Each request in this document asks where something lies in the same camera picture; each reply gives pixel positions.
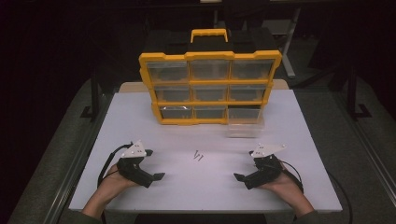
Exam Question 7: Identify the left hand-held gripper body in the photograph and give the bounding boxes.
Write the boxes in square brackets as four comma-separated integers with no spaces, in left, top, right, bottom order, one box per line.
[117,140,154,189]

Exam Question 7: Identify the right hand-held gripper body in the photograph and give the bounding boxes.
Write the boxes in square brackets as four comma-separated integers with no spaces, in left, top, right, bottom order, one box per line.
[244,143,287,190]

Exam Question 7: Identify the clear plastic drawer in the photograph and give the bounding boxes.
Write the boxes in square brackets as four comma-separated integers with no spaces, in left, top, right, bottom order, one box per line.
[225,106,266,139]

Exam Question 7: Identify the person's left hand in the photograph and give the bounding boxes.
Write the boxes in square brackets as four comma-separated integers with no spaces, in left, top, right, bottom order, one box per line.
[99,163,138,201]

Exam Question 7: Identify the person's right hand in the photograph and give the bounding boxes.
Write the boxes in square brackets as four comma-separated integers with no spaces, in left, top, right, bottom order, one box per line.
[259,161,308,208]

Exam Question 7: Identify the black metal stand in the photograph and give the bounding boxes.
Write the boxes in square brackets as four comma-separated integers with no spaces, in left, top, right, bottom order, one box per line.
[79,66,102,121]
[346,63,374,121]

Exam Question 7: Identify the grid of clear drawers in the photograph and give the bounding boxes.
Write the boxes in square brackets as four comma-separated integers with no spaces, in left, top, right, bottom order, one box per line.
[146,59,276,120]

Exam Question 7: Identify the yellow black organizer box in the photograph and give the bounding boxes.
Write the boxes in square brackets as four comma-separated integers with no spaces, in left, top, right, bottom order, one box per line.
[138,28,283,126]

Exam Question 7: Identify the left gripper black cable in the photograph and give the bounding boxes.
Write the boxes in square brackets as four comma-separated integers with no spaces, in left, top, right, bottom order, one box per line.
[96,142,134,189]

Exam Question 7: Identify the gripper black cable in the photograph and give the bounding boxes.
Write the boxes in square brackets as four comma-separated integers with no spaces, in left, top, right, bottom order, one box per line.
[96,142,134,189]
[279,160,305,193]

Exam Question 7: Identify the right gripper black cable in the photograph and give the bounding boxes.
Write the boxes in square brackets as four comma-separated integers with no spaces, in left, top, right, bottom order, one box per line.
[279,160,305,193]

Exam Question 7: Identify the aluminium rail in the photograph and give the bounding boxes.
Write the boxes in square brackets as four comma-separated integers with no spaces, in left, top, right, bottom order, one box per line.
[332,91,396,200]
[41,92,114,224]

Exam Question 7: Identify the long black cable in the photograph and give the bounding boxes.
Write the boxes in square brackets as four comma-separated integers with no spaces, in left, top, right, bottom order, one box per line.
[325,171,355,224]

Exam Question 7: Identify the grey metal desk frame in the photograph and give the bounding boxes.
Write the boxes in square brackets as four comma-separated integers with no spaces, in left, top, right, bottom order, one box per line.
[261,7,303,79]

